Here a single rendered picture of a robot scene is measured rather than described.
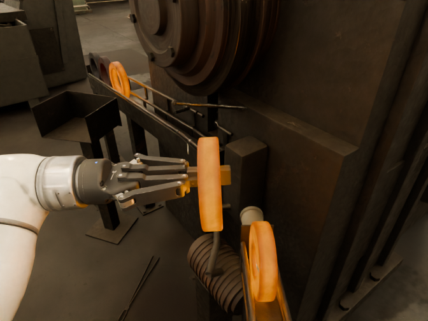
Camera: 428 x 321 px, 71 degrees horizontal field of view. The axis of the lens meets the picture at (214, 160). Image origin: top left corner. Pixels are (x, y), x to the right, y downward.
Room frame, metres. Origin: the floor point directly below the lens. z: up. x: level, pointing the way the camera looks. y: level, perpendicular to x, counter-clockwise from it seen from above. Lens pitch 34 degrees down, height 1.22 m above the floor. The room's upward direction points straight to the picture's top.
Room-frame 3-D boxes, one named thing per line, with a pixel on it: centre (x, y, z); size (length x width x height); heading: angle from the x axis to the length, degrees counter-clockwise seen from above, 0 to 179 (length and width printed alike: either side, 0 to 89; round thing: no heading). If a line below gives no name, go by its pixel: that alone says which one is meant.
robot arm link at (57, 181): (0.39, 0.24, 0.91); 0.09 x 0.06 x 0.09; 1
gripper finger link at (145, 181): (0.38, 0.10, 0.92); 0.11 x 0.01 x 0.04; 89
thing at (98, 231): (1.16, 0.57, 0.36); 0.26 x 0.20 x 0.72; 71
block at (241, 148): (0.70, -0.09, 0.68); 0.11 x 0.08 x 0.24; 126
